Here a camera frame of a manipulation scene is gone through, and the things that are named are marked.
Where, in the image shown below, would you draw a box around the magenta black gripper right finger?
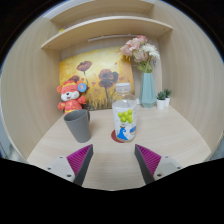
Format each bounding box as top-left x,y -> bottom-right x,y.
134,144 -> 161,184

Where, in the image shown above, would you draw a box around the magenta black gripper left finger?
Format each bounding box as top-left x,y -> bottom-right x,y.
67,144 -> 93,186

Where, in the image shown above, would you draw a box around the clear water bottle with label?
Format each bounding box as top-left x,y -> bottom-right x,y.
112,83 -> 137,142

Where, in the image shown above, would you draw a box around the grey plastic cup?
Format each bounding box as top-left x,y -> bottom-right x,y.
64,109 -> 91,143

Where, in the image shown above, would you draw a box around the red round table sticker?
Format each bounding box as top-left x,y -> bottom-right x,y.
111,130 -> 124,143

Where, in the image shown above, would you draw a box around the small potted succulent white pot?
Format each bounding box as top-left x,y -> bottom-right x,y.
157,91 -> 166,110

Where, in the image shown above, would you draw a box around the teal vase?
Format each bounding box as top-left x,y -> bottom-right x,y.
139,73 -> 156,108

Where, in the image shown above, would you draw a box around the red plush mascot toy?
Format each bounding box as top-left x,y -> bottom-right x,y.
57,80 -> 87,114

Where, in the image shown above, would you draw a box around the yellow poppy flower painting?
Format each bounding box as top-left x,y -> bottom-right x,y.
59,47 -> 135,110

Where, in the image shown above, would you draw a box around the pink white artificial flowers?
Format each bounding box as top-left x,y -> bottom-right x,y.
120,35 -> 160,73

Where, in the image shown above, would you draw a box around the white LED light bar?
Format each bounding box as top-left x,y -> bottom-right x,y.
88,34 -> 138,42

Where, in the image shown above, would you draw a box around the wooden lower shelf board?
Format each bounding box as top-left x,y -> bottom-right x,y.
41,16 -> 172,51

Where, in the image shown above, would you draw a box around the wooden shelf board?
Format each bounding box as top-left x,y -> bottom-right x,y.
41,16 -> 172,51
46,0 -> 154,25

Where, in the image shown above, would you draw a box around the wooden upper shelf board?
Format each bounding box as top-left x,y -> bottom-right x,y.
46,0 -> 154,25

